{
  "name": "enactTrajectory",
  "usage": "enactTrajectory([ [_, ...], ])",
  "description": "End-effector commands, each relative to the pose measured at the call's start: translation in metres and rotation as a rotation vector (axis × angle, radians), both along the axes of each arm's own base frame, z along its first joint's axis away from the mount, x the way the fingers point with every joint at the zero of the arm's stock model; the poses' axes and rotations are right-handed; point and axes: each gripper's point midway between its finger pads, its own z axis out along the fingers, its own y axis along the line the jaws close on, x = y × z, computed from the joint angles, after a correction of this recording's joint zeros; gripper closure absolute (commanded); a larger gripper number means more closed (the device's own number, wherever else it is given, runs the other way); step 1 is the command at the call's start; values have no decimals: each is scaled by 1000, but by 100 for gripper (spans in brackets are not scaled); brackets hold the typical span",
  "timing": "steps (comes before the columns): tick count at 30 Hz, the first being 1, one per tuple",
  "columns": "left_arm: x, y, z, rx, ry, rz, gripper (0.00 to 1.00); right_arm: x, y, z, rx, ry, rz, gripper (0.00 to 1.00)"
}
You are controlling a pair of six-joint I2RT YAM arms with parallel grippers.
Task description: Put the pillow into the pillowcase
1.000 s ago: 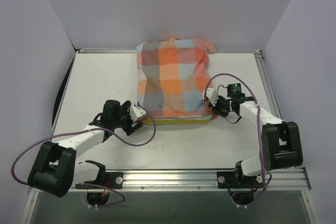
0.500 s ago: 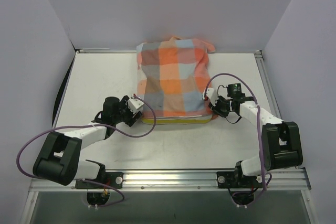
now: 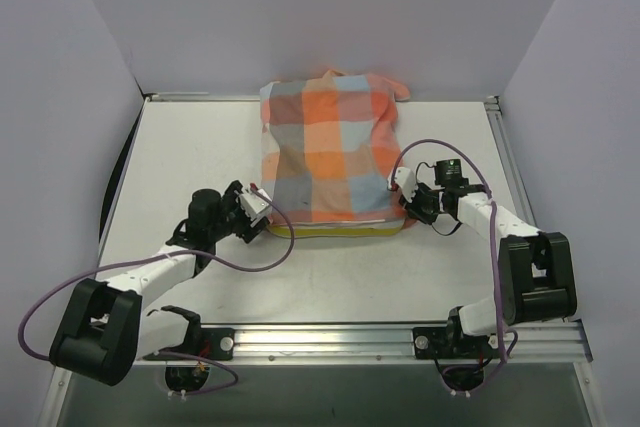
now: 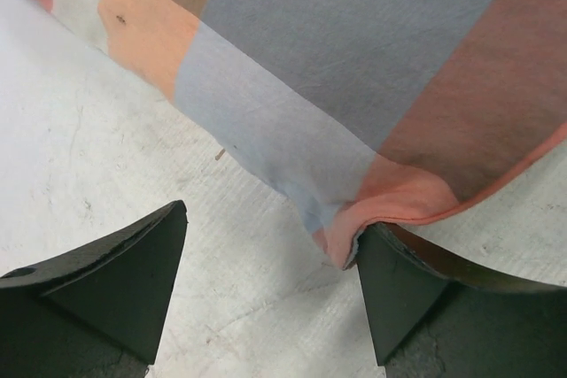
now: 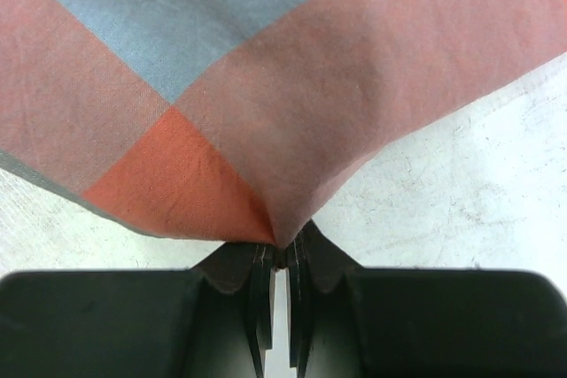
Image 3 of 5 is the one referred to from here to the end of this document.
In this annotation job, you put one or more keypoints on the aluminium frame rail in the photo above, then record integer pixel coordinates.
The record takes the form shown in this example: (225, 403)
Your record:
(204, 97)
(554, 342)

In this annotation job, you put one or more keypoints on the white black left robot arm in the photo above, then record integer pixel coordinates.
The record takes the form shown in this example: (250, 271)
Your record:
(108, 325)

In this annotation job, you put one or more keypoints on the aluminium front frame rail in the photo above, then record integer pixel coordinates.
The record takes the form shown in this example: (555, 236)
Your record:
(554, 342)

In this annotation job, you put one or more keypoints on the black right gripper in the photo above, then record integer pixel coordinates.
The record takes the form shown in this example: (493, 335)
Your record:
(420, 204)

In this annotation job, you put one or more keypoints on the checkered pastel pillowcase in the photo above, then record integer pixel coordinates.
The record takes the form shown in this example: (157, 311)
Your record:
(328, 147)

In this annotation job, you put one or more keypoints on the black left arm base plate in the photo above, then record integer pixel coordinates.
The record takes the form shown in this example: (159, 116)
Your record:
(213, 343)

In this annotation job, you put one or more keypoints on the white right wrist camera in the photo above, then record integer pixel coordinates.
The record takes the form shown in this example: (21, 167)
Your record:
(404, 181)

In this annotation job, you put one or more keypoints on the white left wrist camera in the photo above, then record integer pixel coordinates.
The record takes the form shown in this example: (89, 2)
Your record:
(255, 204)

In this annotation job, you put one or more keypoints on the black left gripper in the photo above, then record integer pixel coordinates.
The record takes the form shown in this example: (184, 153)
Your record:
(244, 226)

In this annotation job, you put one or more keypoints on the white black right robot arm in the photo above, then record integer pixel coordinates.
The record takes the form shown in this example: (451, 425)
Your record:
(532, 269)

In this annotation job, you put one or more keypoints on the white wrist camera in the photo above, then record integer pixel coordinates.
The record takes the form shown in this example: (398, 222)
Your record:
(404, 181)
(255, 204)

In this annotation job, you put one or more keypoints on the cream quilted pillow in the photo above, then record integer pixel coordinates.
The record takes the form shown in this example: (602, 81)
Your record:
(349, 229)

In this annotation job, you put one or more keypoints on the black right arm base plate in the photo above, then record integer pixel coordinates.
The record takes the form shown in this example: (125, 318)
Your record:
(437, 342)

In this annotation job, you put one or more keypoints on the aluminium back frame rail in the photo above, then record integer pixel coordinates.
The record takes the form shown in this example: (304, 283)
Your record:
(204, 97)

